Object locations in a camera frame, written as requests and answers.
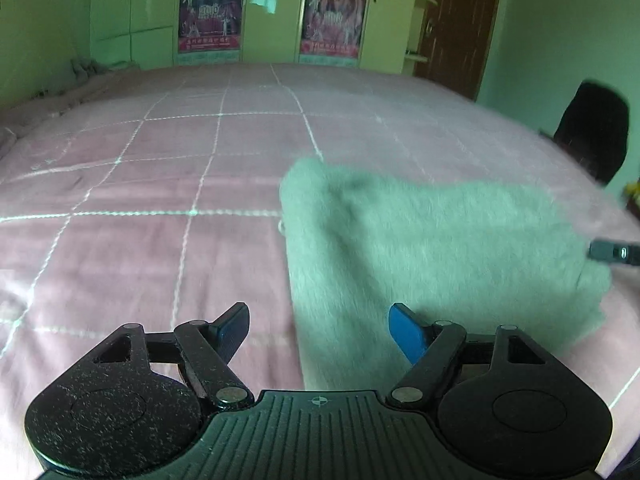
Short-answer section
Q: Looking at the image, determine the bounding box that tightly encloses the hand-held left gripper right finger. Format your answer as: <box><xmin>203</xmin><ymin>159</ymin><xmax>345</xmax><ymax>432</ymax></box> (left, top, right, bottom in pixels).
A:
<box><xmin>386</xmin><ymin>302</ymin><xmax>548</xmax><ymax>409</ymax></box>

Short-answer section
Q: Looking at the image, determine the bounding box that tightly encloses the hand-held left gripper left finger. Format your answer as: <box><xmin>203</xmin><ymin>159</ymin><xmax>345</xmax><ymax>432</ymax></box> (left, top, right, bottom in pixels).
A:
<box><xmin>92</xmin><ymin>302</ymin><xmax>255</xmax><ymax>409</ymax></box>

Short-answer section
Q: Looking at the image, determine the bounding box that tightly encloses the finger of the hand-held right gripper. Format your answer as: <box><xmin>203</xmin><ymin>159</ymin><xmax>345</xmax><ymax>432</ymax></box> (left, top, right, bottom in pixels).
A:
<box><xmin>588</xmin><ymin>240</ymin><xmax>640</xmax><ymax>267</ymax></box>

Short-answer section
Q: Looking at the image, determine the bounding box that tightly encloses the green fluffy towel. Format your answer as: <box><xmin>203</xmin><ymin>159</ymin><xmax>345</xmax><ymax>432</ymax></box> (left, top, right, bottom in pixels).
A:
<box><xmin>278</xmin><ymin>156</ymin><xmax>612</xmax><ymax>392</ymax></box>

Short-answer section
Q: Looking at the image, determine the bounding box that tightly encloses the black chair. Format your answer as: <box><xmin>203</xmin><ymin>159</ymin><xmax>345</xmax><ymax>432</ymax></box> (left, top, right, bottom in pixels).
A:
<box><xmin>552</xmin><ymin>79</ymin><xmax>630</xmax><ymax>186</ymax></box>

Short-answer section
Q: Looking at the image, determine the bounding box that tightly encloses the pink checked bed sheet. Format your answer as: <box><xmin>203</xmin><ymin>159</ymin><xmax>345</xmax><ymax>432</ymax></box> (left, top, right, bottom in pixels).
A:
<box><xmin>0</xmin><ymin>62</ymin><xmax>640</xmax><ymax>480</ymax></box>

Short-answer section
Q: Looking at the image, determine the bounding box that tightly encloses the brown wooden door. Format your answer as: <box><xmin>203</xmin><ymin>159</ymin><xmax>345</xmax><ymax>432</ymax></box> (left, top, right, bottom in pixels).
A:
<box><xmin>414</xmin><ymin>0</ymin><xmax>504</xmax><ymax>102</ymax></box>

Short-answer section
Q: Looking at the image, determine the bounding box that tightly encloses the pale green corner shelf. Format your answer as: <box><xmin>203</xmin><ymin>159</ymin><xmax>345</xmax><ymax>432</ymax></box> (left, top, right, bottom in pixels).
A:
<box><xmin>404</xmin><ymin>0</ymin><xmax>439</xmax><ymax>64</ymax></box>

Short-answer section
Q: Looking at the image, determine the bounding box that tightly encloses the crumpled grey cloth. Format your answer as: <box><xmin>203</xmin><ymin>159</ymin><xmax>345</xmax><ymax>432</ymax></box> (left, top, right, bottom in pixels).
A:
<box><xmin>70</xmin><ymin>57</ymin><xmax>108</xmax><ymax>80</ymax></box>

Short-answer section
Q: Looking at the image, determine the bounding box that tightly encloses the pale green wardrobe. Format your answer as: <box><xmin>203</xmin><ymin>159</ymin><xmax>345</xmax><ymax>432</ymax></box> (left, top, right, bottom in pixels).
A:
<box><xmin>90</xmin><ymin>0</ymin><xmax>432</xmax><ymax>76</ymax></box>

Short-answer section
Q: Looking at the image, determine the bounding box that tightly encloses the pink wardrobe poster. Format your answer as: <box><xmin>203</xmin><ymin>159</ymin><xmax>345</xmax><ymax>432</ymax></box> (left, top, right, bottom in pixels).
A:
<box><xmin>177</xmin><ymin>0</ymin><xmax>245</xmax><ymax>53</ymax></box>
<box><xmin>300</xmin><ymin>0</ymin><xmax>370</xmax><ymax>58</ymax></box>

